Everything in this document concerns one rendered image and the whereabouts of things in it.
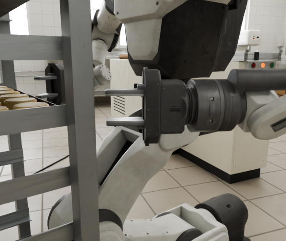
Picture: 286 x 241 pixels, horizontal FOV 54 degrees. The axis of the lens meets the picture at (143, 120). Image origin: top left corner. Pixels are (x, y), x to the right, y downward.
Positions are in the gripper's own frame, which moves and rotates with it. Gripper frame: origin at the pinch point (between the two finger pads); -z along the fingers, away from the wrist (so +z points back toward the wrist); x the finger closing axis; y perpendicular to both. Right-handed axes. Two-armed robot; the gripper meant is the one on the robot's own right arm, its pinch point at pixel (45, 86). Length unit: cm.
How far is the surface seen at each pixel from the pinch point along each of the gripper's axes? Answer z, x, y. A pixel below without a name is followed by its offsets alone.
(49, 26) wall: 352, 63, -305
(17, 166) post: -7.2, -21.6, -5.4
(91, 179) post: -29.1, -9.0, 34.0
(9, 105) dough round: -28.5, 0.4, 18.9
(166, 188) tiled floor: 105, -78, 1
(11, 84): -7.0, 1.0, -4.9
